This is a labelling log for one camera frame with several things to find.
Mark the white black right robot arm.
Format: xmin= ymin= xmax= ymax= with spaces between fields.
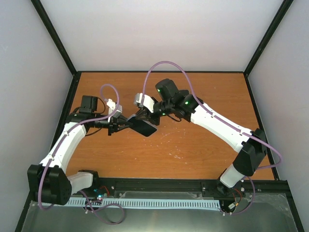
xmin=134 ymin=79 xmax=267 ymax=192

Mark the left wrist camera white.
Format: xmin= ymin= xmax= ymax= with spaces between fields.
xmin=106 ymin=99 xmax=123 ymax=120

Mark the black aluminium frame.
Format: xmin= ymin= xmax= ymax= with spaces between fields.
xmin=15 ymin=0 xmax=304 ymax=232

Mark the black phone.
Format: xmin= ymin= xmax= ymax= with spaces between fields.
xmin=126 ymin=115 xmax=158 ymax=138

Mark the light blue cable duct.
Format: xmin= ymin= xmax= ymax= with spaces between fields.
xmin=67 ymin=198 xmax=222 ymax=209

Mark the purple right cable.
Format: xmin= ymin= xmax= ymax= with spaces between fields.
xmin=142 ymin=60 xmax=283 ymax=216

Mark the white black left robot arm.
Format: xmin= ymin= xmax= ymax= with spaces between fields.
xmin=27 ymin=95 xmax=133 ymax=205

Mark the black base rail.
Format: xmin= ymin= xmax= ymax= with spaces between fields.
xmin=32 ymin=176 xmax=289 ymax=200

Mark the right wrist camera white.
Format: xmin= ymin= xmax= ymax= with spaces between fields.
xmin=134 ymin=93 xmax=155 ymax=113

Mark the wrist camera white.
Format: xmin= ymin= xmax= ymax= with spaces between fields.
xmin=134 ymin=93 xmax=155 ymax=113
xmin=106 ymin=99 xmax=123 ymax=120

